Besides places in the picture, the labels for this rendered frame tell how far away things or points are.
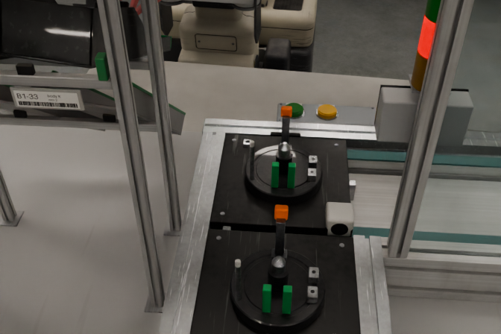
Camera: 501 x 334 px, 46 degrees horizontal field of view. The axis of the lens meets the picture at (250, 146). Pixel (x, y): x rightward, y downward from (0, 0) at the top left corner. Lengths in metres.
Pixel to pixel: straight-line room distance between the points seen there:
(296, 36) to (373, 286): 1.18
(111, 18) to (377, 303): 0.56
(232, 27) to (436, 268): 0.97
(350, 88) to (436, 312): 0.67
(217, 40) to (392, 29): 2.07
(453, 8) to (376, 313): 0.45
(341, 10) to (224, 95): 2.43
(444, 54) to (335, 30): 2.86
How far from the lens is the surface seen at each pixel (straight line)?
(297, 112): 1.23
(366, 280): 0.95
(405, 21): 3.77
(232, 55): 1.75
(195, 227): 1.02
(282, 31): 1.98
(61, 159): 1.35
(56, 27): 0.79
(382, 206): 1.13
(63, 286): 1.10
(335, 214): 0.99
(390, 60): 3.35
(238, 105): 1.44
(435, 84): 0.77
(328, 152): 1.14
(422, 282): 1.05
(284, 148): 1.03
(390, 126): 0.84
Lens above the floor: 1.70
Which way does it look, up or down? 40 degrees down
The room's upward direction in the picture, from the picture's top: straight up
